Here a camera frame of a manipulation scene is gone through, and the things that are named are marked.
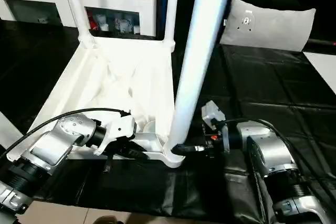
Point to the white plastic table top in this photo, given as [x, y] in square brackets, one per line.
[92, 77]

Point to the black work mat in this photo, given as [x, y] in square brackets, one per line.
[275, 90]

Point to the black speaker box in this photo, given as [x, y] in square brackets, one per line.
[183, 3]

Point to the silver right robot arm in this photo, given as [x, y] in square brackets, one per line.
[273, 150]

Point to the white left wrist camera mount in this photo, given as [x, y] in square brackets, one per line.
[123, 127]

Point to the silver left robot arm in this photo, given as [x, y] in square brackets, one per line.
[73, 127]

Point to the white plastic table leg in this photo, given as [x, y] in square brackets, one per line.
[199, 51]
[170, 11]
[8, 132]
[77, 11]

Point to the grey cushion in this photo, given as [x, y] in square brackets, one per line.
[275, 30]

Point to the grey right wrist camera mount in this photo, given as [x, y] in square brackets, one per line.
[211, 111]

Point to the white flat board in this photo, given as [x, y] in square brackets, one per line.
[324, 69]

